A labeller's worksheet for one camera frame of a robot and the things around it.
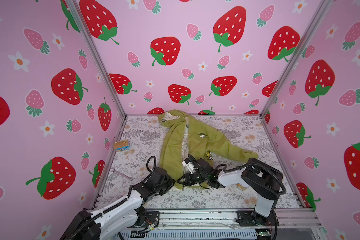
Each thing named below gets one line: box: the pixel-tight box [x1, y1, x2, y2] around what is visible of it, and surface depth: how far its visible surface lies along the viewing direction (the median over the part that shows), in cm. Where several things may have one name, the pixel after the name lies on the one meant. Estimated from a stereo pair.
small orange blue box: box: [113, 140, 130, 151], surface depth 100 cm
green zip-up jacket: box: [158, 109, 259, 190], surface depth 100 cm
